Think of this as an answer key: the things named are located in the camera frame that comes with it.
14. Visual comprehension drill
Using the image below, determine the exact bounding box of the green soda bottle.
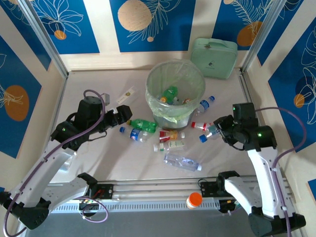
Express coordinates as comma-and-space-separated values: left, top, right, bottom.
126, 118, 158, 132

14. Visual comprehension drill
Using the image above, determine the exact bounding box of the red blue label bottle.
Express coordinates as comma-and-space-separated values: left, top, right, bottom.
199, 124, 223, 143

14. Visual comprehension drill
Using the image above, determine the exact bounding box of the blue round logo bottle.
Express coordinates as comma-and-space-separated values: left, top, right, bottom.
119, 126, 155, 143

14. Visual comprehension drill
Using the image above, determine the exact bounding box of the slim clear tube bottle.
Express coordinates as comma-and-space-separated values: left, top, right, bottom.
115, 86, 137, 104

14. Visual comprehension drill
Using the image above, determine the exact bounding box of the small blue label bottle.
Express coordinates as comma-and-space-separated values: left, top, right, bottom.
196, 95, 216, 114

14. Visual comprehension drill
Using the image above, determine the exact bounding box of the green bottle yellow cap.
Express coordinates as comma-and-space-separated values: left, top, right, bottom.
160, 85, 179, 102

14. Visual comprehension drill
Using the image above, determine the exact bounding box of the large clear water bottle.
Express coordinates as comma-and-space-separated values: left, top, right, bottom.
163, 151, 203, 172

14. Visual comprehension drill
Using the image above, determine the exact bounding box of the small green white label bottle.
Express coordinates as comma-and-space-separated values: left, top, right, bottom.
153, 140, 186, 152

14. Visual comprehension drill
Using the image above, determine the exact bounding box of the green plastic bin liner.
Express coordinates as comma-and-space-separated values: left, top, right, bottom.
145, 60, 207, 124

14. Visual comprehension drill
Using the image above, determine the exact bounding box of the grey round waste bin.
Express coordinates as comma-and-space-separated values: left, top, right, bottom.
145, 60, 207, 131

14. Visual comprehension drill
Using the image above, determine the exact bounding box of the red orange label bottle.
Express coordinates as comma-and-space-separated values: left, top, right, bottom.
158, 129, 186, 144

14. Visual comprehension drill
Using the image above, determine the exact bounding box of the mint green zipper case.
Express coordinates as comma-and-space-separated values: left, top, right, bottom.
190, 37, 238, 80

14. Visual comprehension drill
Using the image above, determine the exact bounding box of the orange lid pill bottle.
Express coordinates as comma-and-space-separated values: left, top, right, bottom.
185, 192, 203, 210

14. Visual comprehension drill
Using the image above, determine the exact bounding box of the grey metal panel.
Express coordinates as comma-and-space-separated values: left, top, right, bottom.
17, 197, 297, 237

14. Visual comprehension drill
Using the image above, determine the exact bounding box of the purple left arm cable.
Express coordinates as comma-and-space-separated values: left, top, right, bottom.
2, 89, 109, 237

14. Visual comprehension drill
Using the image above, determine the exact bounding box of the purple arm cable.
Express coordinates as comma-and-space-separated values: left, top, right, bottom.
222, 107, 308, 237
2, 89, 109, 237

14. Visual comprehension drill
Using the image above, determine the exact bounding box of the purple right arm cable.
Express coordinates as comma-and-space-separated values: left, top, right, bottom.
222, 107, 308, 237

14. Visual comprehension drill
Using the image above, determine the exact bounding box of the aluminium side rail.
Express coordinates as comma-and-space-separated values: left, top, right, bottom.
237, 68, 255, 104

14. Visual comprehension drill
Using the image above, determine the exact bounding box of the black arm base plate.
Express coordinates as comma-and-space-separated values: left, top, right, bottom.
93, 183, 115, 201
199, 181, 223, 198

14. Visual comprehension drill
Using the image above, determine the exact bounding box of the black cable bracket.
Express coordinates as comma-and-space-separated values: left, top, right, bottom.
78, 199, 100, 218
218, 198, 239, 216

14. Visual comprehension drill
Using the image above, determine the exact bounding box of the aluminium front rail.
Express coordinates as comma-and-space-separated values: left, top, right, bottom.
46, 174, 293, 201

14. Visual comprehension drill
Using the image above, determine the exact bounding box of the grey slotted cable duct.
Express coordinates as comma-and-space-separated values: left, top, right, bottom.
49, 200, 221, 213

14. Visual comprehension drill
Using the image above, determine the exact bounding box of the aluminium frame post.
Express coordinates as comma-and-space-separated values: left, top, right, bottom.
239, 0, 284, 75
17, 0, 70, 79

